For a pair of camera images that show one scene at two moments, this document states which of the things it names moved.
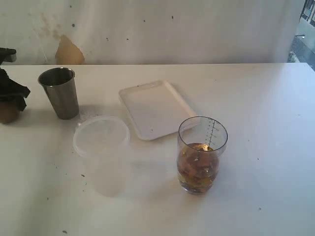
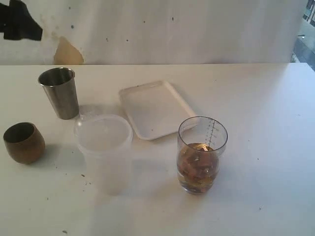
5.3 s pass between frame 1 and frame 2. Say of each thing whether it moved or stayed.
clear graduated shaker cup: stayed
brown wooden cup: moved
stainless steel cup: stayed
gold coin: stayed
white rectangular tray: stayed
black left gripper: moved
